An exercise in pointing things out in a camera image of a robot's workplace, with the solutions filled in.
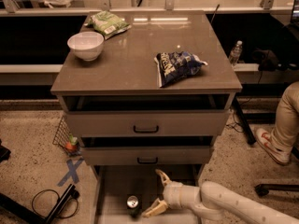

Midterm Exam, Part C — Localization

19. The grey top drawer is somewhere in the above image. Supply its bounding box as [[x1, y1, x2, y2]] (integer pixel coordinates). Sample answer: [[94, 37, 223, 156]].
[[63, 94, 232, 137]]

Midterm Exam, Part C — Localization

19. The green chip bag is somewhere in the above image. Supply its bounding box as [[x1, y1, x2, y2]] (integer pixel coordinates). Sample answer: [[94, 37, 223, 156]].
[[85, 11, 131, 39]]

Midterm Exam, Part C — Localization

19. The black chair base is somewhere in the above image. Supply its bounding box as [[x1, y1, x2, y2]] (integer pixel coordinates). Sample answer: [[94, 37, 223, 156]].
[[254, 184, 299, 197]]

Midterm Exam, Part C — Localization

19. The grey drawer cabinet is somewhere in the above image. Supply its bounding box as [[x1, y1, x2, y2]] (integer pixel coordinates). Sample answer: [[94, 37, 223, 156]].
[[50, 10, 243, 224]]

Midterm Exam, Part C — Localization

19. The black stand with cable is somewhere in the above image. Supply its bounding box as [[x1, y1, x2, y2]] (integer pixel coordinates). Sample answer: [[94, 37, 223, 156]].
[[0, 184, 79, 224]]

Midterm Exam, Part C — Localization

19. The green soda can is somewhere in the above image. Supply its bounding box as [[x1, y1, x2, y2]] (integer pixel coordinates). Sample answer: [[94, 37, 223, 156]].
[[126, 195, 141, 217]]

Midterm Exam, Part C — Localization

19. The blue chip bag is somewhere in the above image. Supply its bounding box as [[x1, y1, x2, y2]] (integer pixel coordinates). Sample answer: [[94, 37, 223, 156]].
[[154, 51, 207, 88]]

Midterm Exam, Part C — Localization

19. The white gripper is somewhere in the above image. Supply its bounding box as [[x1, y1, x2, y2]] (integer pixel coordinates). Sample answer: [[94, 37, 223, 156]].
[[142, 169, 200, 217]]

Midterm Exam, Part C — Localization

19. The grey bottom drawer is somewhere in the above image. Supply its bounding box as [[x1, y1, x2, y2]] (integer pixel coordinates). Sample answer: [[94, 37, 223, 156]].
[[91, 164, 201, 224]]

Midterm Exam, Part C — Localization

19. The blue tape cross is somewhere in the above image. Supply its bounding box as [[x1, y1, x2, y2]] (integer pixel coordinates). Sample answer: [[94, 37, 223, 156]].
[[57, 158, 84, 187]]

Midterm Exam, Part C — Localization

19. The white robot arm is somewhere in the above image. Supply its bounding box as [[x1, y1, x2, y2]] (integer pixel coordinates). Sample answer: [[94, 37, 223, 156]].
[[142, 169, 299, 224]]

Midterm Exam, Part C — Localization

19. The clear water bottle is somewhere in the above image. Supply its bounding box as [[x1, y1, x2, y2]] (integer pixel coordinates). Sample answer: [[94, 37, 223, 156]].
[[229, 40, 243, 65]]

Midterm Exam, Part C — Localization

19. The grey drawer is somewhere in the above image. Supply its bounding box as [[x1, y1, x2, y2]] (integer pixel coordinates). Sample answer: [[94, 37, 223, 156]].
[[63, 94, 232, 137], [91, 164, 201, 224], [81, 136, 214, 165]]

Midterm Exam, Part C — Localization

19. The white bowl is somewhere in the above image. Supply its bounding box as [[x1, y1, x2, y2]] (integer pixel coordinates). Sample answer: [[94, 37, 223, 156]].
[[67, 32, 105, 61]]

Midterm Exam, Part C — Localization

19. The wire mesh basket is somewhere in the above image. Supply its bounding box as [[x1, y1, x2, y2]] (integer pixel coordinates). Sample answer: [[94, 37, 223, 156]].
[[52, 118, 80, 157]]

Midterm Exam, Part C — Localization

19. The person's leg and shoe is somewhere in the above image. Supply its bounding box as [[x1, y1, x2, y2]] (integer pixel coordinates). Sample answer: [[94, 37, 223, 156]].
[[255, 81, 299, 165]]

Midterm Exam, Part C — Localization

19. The grey middle drawer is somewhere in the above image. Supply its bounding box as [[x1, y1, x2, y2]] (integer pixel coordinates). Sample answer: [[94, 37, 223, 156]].
[[81, 136, 214, 165]]

